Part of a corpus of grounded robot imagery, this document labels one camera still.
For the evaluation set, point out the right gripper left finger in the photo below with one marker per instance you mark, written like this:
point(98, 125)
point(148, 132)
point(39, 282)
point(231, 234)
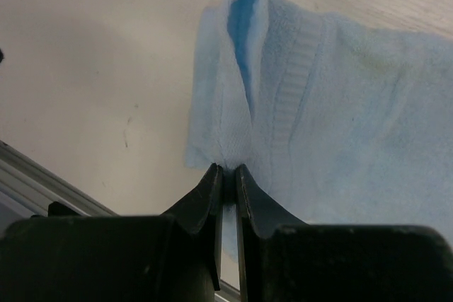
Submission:
point(106, 259)

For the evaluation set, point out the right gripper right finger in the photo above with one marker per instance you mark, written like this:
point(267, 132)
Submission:
point(282, 258)

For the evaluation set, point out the light blue towel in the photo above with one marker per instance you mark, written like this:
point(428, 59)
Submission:
point(339, 123)

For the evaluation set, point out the aluminium mounting rail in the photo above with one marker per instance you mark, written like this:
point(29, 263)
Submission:
point(42, 189)

